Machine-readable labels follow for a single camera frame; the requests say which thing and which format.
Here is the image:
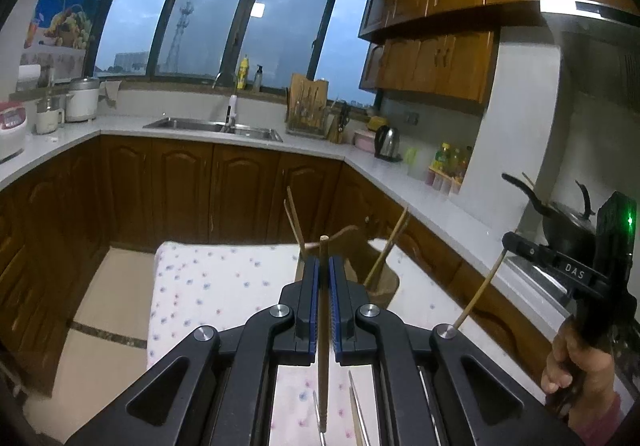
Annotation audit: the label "metal dish rack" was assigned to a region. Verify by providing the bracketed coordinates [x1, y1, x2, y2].
[285, 86, 334, 138]

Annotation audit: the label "white electric pot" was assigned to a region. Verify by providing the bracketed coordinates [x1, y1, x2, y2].
[65, 77, 101, 123]

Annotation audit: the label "wooden lower cabinets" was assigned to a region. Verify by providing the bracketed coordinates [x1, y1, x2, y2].
[0, 133, 573, 399]

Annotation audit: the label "wooden chopstick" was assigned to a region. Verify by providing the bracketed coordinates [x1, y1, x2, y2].
[452, 249, 510, 330]
[283, 185, 309, 259]
[363, 207, 410, 288]
[317, 235, 332, 435]

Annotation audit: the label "hanging dish cloth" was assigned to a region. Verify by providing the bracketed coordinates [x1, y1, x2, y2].
[99, 80, 123, 110]

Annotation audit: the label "paper towel roll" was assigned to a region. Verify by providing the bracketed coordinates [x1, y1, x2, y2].
[17, 65, 41, 92]

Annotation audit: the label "floral tablecloth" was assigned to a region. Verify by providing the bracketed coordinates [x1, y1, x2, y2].
[146, 239, 551, 446]

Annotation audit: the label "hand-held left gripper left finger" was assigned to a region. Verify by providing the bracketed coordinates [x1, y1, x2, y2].
[65, 256, 321, 446]

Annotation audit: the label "black wok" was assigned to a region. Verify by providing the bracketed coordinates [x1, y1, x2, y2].
[501, 171, 601, 258]

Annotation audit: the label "wooden utensil holder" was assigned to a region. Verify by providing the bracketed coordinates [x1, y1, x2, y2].
[295, 225, 401, 308]

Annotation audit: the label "steel chopstick pair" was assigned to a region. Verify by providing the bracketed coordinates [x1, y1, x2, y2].
[312, 390, 326, 446]
[348, 370, 371, 446]

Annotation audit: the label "person's right forearm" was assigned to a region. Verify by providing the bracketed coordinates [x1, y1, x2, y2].
[567, 392, 632, 446]

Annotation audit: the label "steel sink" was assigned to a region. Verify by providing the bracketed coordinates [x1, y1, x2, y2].
[143, 115, 284, 143]

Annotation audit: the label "kitchen faucet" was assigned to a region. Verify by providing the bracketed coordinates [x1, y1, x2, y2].
[212, 71, 239, 132]

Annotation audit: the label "pink container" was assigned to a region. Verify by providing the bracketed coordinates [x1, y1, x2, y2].
[353, 129, 378, 153]

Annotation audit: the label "white red rice cooker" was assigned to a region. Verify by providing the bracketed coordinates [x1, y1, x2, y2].
[0, 101, 29, 165]

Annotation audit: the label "pink spice jar set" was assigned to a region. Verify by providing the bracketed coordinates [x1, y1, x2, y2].
[425, 165, 464, 195]

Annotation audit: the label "kitchen window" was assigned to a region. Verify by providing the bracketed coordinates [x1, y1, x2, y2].
[92, 0, 387, 108]

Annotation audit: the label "person's right hand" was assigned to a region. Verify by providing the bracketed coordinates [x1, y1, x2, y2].
[541, 313, 621, 425]

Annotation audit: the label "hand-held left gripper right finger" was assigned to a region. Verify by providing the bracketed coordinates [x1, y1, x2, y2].
[329, 256, 583, 446]

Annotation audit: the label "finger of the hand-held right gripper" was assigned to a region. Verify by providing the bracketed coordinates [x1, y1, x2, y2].
[502, 231, 609, 300]

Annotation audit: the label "white kitchen countertop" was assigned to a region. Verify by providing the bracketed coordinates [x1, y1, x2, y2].
[0, 112, 640, 397]

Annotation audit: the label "knife block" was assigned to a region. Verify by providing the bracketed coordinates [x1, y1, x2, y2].
[327, 101, 351, 145]

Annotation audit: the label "gas stove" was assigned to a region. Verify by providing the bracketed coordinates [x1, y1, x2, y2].
[505, 253, 601, 322]

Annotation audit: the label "steel electric kettle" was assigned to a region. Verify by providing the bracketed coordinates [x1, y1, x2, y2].
[373, 125, 403, 162]

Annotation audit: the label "range hood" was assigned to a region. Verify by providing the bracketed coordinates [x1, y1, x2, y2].
[539, 0, 640, 137]

